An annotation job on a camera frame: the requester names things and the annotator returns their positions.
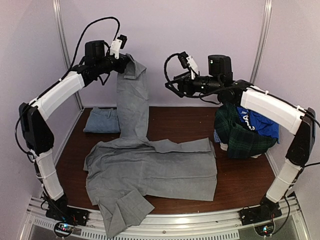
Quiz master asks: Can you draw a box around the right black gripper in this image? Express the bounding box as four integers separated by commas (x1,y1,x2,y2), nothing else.
164,70,222,99

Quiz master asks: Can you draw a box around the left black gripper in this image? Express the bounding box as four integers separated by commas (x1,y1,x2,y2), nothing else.
95,52,131,75

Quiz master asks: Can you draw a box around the light blue denim skirt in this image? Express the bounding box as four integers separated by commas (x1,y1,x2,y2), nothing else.
83,107,121,134

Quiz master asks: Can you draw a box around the grey shirt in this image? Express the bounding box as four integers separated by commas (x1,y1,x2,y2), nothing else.
83,58,217,238

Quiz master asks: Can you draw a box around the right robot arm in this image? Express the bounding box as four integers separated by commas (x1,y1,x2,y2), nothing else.
163,51,320,221

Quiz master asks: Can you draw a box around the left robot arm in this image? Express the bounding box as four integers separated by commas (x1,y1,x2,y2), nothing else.
18,35,130,222

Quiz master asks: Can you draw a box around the blue checked cloth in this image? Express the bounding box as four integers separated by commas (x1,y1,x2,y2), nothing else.
213,130,222,143

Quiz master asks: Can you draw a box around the dark green plaid garment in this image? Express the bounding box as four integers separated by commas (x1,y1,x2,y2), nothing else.
214,103,278,159

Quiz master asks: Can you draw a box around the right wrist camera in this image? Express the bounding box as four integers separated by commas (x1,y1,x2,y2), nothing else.
178,51,200,80

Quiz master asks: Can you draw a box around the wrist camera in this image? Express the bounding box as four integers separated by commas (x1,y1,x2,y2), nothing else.
178,51,200,80
109,34,128,60

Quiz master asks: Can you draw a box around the left black cable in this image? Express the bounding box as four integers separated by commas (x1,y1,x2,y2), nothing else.
13,16,121,156

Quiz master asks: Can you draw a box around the black cable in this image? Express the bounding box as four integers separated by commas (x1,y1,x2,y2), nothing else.
13,16,121,156
163,52,226,105

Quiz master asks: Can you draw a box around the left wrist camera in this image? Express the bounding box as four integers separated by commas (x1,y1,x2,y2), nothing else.
109,34,128,60

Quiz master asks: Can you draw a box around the right black cable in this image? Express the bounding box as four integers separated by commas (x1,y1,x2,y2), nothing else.
163,52,226,105

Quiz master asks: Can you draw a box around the left aluminium post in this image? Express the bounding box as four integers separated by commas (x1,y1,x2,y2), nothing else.
51,0,83,111

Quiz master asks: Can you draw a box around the aluminium post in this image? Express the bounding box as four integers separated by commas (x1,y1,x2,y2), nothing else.
51,0,83,111
250,0,273,84

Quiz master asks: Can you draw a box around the right aluminium post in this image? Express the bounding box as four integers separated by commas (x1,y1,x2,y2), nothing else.
250,0,273,84

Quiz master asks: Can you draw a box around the aluminium front rail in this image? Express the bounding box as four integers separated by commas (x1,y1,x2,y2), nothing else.
18,196,311,240

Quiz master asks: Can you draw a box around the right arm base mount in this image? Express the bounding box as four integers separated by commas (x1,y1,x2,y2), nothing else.
238,196,282,238

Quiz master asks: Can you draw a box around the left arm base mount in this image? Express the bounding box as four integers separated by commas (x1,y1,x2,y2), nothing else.
40,194,89,239

